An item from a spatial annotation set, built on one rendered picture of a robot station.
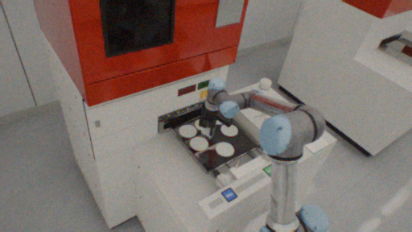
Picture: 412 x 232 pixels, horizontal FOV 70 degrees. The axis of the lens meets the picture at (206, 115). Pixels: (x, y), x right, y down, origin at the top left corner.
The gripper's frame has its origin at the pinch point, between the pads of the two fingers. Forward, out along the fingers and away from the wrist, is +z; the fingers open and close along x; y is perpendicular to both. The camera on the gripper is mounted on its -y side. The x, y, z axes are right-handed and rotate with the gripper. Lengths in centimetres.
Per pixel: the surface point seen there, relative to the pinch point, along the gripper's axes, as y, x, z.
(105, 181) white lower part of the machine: 53, 21, 35
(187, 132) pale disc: 14.2, -5.7, 7.4
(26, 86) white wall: 174, -66, 65
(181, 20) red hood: 22, -7, -56
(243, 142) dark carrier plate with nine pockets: -17.6, -8.8, 7.5
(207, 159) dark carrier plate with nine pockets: -0.8, 9.1, 7.5
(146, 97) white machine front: 35.2, 0.7, -16.5
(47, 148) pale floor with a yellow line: 140, -31, 98
